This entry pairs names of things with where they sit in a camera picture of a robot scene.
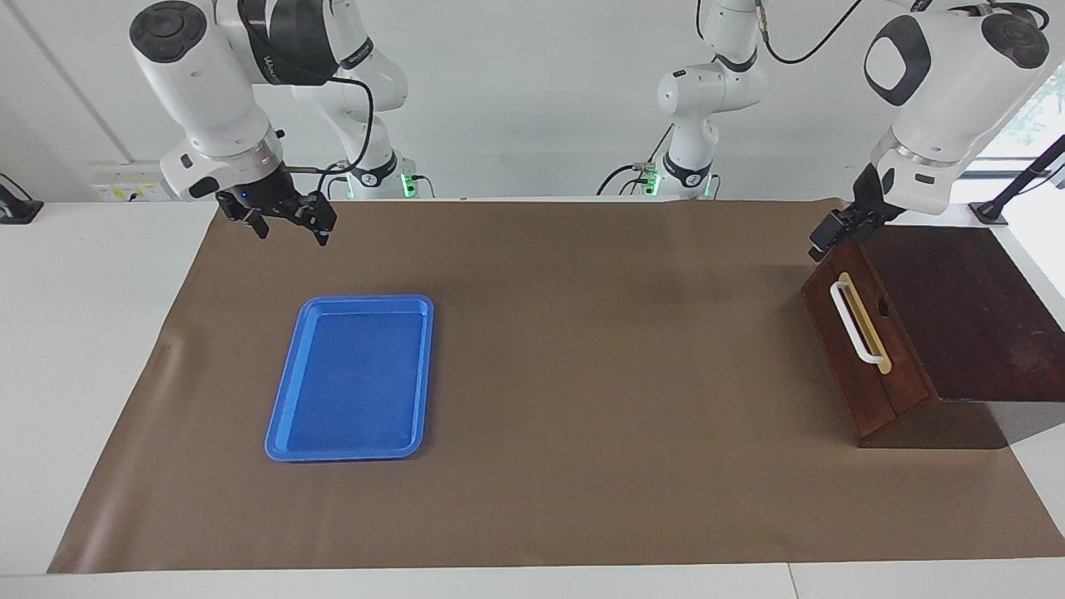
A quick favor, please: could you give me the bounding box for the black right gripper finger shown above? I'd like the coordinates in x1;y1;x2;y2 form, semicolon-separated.
216;198;272;241
285;191;339;248

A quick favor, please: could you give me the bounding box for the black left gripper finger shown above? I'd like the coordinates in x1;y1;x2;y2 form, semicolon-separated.
809;218;843;264
832;208;874;247

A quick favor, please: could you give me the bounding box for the white drawer handle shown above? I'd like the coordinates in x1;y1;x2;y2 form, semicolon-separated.
830;281;886;366

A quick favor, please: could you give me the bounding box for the wooden drawer with dark front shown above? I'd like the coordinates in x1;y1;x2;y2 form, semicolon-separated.
801;237;941;442

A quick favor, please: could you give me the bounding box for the dark wooden drawer cabinet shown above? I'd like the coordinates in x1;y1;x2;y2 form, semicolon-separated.
800;223;1065;448

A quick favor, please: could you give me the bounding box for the blue plastic tray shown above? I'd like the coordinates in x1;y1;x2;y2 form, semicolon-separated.
265;295;435;463

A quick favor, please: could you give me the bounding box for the bright window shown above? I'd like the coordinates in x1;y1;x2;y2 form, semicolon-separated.
969;71;1065;180

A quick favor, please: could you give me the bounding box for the black stand foot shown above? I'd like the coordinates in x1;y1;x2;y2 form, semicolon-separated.
0;172;45;225

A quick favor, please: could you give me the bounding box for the brown table mat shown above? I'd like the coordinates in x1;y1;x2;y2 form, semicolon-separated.
47;200;1065;575

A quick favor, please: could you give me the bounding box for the black base cable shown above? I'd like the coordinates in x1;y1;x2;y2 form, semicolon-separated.
316;161;354;201
595;125;673;197

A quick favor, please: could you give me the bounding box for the white wall socket box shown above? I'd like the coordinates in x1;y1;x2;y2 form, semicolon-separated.
90;161;172;203

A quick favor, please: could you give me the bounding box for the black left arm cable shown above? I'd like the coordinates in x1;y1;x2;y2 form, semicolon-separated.
751;0;1051;67

